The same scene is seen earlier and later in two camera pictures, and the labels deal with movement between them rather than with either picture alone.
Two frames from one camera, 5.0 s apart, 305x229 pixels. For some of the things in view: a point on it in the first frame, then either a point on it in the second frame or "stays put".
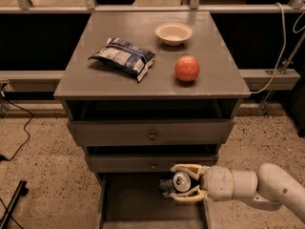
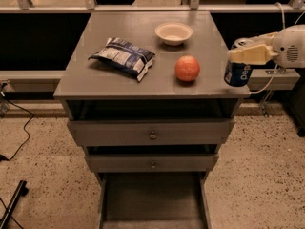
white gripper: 216,181 → 288,47
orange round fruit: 187,68 stays put
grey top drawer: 152,132 stays put
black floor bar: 22,190 stays put
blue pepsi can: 179,182 → 237,73
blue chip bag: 125,57 stays put
